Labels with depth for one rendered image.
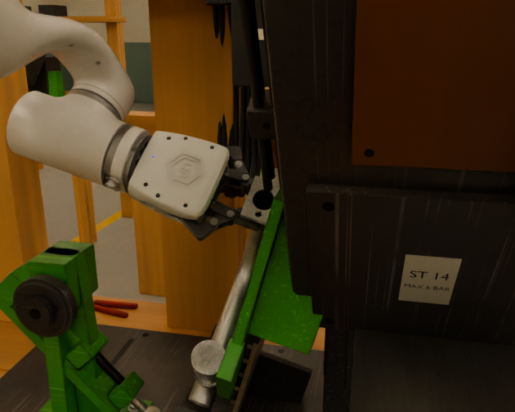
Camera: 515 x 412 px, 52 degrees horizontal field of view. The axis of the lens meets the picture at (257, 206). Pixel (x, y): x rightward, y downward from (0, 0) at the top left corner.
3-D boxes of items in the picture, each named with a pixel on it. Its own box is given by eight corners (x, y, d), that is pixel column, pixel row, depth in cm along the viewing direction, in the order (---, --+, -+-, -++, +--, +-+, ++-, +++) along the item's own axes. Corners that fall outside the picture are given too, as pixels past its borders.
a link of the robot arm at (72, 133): (138, 145, 72) (106, 199, 68) (51, 113, 73) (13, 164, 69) (133, 105, 65) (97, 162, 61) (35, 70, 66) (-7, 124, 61)
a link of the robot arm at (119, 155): (94, 171, 61) (118, 180, 60) (128, 110, 64) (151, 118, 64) (108, 200, 68) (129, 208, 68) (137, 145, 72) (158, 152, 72)
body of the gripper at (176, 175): (110, 182, 61) (201, 216, 60) (148, 112, 65) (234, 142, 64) (121, 208, 68) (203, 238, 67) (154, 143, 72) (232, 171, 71)
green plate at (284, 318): (294, 400, 57) (356, 225, 50) (221, 373, 57) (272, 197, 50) (307, 341, 67) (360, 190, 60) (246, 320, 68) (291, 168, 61)
